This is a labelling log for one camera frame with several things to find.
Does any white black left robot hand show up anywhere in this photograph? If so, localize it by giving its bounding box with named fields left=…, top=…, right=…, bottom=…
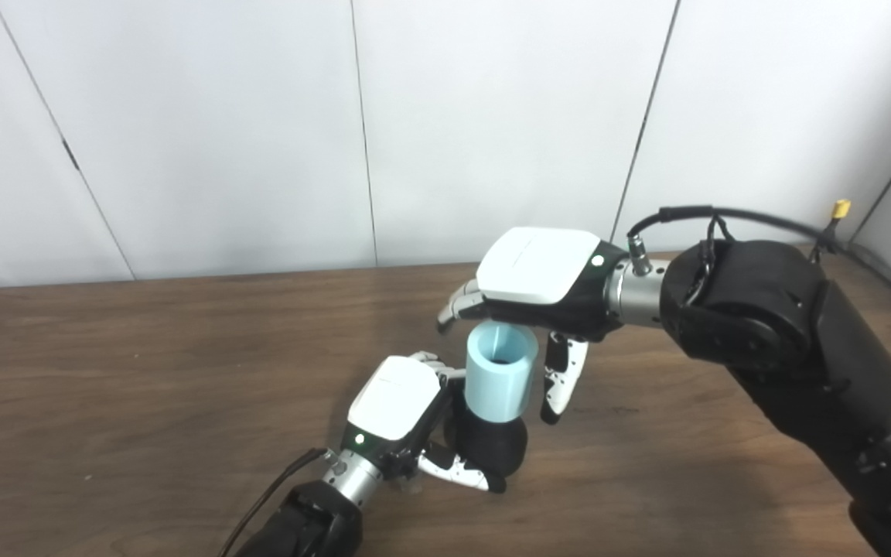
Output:
left=339, top=352, right=507, bottom=495

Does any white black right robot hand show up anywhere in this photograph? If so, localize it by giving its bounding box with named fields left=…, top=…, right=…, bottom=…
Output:
left=435, top=226, right=633, bottom=425

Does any light-blue cylindrical hose piece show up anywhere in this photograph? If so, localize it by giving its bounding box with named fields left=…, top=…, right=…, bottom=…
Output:
left=463, top=323, right=540, bottom=425

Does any black funnel-shaped nozzle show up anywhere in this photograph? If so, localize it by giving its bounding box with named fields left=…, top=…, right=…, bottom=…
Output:
left=453, top=354, right=530, bottom=479

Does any yellow plug connector lead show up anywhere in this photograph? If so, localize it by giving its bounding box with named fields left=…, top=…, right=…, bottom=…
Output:
left=807, top=200, right=852, bottom=262

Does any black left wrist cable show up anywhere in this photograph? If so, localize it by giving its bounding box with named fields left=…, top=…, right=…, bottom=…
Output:
left=217, top=447, right=330, bottom=557

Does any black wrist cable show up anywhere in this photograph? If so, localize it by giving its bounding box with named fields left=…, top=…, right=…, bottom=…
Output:
left=217, top=447, right=330, bottom=557
left=626, top=204, right=891, bottom=310

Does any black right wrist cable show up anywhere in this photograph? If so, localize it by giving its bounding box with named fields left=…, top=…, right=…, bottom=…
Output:
left=626, top=204, right=891, bottom=310

